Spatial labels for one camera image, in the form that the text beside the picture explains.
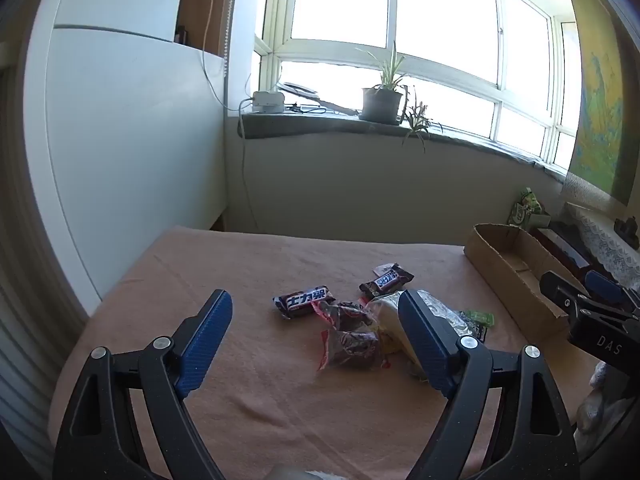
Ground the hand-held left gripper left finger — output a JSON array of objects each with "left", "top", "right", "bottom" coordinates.
[{"left": 52, "top": 289, "right": 234, "bottom": 480}]

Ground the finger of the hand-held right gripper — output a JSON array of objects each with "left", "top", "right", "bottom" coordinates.
[
  {"left": 582, "top": 269, "right": 640, "bottom": 321},
  {"left": 539, "top": 271, "right": 592, "bottom": 318}
]

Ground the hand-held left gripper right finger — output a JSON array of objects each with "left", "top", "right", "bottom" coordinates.
[{"left": 397, "top": 289, "right": 581, "bottom": 480}]

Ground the sliced bread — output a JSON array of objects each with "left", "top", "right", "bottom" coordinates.
[{"left": 364, "top": 289, "right": 483, "bottom": 386}]

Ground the small green candy packet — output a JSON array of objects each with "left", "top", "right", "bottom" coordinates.
[{"left": 459, "top": 309, "right": 496, "bottom": 329}]

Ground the chocolate bar with latin letters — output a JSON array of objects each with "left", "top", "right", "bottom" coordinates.
[{"left": 358, "top": 263, "right": 416, "bottom": 302}]

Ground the brown cardboard box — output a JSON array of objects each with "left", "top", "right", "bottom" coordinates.
[{"left": 463, "top": 223, "right": 588, "bottom": 343}]

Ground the red clear dark cake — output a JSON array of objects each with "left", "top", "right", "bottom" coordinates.
[
  {"left": 317, "top": 327, "right": 396, "bottom": 372},
  {"left": 311, "top": 300, "right": 373, "bottom": 333}
]

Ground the chocolate bar with block characters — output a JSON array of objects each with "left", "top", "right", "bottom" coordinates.
[{"left": 272, "top": 285, "right": 337, "bottom": 320}]

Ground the person's right hand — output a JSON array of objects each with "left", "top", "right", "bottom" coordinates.
[{"left": 575, "top": 359, "right": 626, "bottom": 436}]

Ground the dark cabinet with lace cloth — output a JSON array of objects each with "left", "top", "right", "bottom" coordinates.
[{"left": 562, "top": 201, "right": 640, "bottom": 293}]

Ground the red gift box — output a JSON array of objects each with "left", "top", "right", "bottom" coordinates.
[{"left": 529, "top": 225, "right": 598, "bottom": 273}]

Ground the dark teapot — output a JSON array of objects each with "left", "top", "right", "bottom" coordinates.
[{"left": 614, "top": 215, "right": 640, "bottom": 250}]

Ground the green snack bag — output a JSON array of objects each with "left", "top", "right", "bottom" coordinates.
[{"left": 517, "top": 187, "right": 547, "bottom": 213}]

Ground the white cabinet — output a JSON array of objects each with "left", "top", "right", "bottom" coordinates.
[{"left": 22, "top": 0, "right": 227, "bottom": 317}]

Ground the grey window sill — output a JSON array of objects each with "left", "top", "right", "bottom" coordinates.
[{"left": 236, "top": 110, "right": 571, "bottom": 186}]

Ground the potted spider plant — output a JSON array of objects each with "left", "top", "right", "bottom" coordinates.
[{"left": 355, "top": 41, "right": 445, "bottom": 155}]

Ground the white adapter box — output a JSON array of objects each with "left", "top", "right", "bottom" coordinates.
[{"left": 251, "top": 90, "right": 287, "bottom": 114}]

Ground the white framed window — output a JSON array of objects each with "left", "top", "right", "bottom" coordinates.
[{"left": 252, "top": 0, "right": 583, "bottom": 171}]

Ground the brown wooden shelf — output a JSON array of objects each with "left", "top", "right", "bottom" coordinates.
[{"left": 174, "top": 0, "right": 236, "bottom": 58}]

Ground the white power cable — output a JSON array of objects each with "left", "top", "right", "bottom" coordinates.
[{"left": 236, "top": 96, "right": 258, "bottom": 233}]

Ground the green landscape wall scroll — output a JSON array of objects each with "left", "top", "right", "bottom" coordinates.
[{"left": 560, "top": 0, "right": 640, "bottom": 207}]

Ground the beaded blind cord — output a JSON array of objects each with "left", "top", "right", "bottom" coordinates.
[{"left": 222, "top": 0, "right": 237, "bottom": 111}]

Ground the white hanging cord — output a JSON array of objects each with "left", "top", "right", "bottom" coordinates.
[{"left": 201, "top": 0, "right": 228, "bottom": 111}]

